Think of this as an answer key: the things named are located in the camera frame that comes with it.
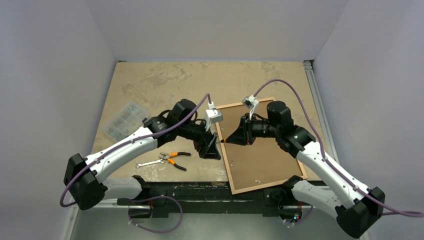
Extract wooden picture frame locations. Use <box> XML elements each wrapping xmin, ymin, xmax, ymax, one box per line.
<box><xmin>215</xmin><ymin>97</ymin><xmax>308</xmax><ymax>195</ymax></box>

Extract orange black pliers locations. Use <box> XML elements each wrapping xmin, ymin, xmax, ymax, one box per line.
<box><xmin>158</xmin><ymin>151</ymin><xmax>192</xmax><ymax>172</ymax></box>

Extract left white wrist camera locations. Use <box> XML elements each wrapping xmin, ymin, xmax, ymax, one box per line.
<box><xmin>204</xmin><ymin>101</ymin><xmax>224</xmax><ymax>131</ymax></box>

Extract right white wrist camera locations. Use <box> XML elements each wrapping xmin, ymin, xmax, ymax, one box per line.
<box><xmin>241</xmin><ymin>95</ymin><xmax>259</xmax><ymax>120</ymax></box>

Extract small silver wrench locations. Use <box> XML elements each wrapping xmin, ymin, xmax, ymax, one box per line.
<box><xmin>135</xmin><ymin>159</ymin><xmax>166</xmax><ymax>169</ymax></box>

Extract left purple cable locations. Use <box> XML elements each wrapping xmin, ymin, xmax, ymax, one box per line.
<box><xmin>59</xmin><ymin>93</ymin><xmax>213</xmax><ymax>235</ymax></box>

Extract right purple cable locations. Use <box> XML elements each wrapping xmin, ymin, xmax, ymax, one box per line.
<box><xmin>253</xmin><ymin>78</ymin><xmax>424</xmax><ymax>227</ymax></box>

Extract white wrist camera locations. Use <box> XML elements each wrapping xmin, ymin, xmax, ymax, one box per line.
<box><xmin>204</xmin><ymin>101</ymin><xmax>224</xmax><ymax>131</ymax></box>
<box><xmin>241</xmin><ymin>95</ymin><xmax>259</xmax><ymax>120</ymax></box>

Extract clear plastic organizer box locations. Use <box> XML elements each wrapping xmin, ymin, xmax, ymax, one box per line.
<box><xmin>101</xmin><ymin>101</ymin><xmax>150</xmax><ymax>142</ymax></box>

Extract aluminium rail frame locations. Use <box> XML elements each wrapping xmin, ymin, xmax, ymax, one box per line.
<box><xmin>59</xmin><ymin>59</ymin><xmax>370</xmax><ymax>240</ymax></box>

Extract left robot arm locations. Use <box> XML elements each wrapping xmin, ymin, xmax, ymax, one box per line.
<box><xmin>59</xmin><ymin>99</ymin><xmax>223</xmax><ymax>211</ymax></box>

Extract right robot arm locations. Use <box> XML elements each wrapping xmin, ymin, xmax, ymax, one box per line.
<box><xmin>225</xmin><ymin>101</ymin><xmax>386</xmax><ymax>239</ymax></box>

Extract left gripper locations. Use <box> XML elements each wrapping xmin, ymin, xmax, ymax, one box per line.
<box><xmin>177</xmin><ymin>117</ymin><xmax>221</xmax><ymax>158</ymax></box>

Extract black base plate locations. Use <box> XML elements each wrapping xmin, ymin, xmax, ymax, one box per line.
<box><xmin>117</xmin><ymin>182</ymin><xmax>310</xmax><ymax>222</ymax></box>

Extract purple cable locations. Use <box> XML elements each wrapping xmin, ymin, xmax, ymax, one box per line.
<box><xmin>59</xmin><ymin>93</ymin><xmax>213</xmax><ymax>235</ymax></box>
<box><xmin>253</xmin><ymin>78</ymin><xmax>424</xmax><ymax>227</ymax></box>

